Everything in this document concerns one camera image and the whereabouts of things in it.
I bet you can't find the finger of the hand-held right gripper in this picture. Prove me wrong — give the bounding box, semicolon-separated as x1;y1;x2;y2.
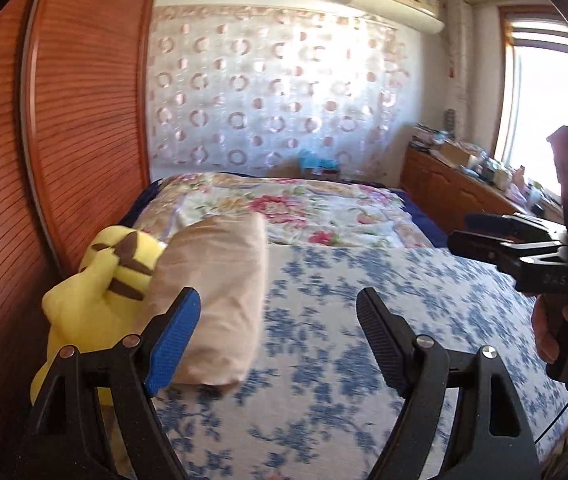
465;212;567;242
448;230;568;273

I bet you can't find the black cable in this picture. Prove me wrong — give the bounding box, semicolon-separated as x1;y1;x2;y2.
534;392;568;446

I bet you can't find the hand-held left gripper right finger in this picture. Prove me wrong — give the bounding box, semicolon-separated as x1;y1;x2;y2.
355;287;542;480

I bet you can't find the blue toy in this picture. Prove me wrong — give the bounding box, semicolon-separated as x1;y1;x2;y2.
298;149;339;171

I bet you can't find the stack of papers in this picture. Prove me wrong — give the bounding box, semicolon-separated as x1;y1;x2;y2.
409;125;449;150

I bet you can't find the person's right hand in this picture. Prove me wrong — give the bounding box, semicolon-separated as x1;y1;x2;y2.
531;290;568;361

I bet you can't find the pink bottle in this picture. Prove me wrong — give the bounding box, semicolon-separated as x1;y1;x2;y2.
511;167;530;196

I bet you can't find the window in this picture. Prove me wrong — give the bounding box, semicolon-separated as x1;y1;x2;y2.
496;2;568;196

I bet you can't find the pink floral quilt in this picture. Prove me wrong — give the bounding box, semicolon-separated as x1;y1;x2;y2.
131;172;437;248

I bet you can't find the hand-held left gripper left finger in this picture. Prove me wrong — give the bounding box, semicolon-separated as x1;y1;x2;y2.
14;286;202;480

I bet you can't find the beige printed t-shirt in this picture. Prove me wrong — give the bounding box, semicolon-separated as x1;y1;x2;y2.
134;212;271;391

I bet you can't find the yellow plush toy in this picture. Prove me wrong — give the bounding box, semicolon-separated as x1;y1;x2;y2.
30;225;167;461

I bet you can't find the wooden louvered wardrobe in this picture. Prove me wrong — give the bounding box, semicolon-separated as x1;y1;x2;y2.
0;0;165;461

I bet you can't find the white tied window curtain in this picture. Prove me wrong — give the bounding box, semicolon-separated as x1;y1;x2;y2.
446;0;474;111

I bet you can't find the circle patterned sheer curtain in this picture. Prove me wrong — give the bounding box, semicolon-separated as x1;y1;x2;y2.
146;4;412;181

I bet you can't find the blue floral bedsheet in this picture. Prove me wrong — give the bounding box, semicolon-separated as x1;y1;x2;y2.
154;245;568;480

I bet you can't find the wooden low cabinet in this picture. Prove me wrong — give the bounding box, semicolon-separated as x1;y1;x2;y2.
400;145;564;236

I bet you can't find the cardboard box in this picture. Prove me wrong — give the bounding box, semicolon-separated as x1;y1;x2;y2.
436;140;472;168

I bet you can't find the wall air conditioner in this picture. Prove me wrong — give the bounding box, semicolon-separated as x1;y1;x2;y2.
351;0;445;36

